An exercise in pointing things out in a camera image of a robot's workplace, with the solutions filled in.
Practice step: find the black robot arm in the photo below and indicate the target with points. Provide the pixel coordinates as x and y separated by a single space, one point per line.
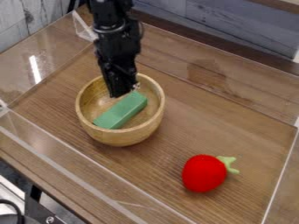
110 11

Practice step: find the green rectangular block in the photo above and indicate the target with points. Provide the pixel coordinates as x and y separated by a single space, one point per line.
122 112

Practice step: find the clear acrylic tray wall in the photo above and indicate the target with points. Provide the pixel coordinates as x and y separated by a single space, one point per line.
94 192

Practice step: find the red plush strawberry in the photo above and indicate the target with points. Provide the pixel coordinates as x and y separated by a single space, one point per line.
205 172

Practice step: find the clear acrylic corner bracket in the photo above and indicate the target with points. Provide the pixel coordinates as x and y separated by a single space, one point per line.
83 30

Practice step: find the black table leg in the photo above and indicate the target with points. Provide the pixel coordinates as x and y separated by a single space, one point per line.
36 210

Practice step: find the brown wooden bowl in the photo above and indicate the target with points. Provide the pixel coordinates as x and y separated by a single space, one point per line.
94 102

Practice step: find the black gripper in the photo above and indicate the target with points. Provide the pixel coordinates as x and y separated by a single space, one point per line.
118 46

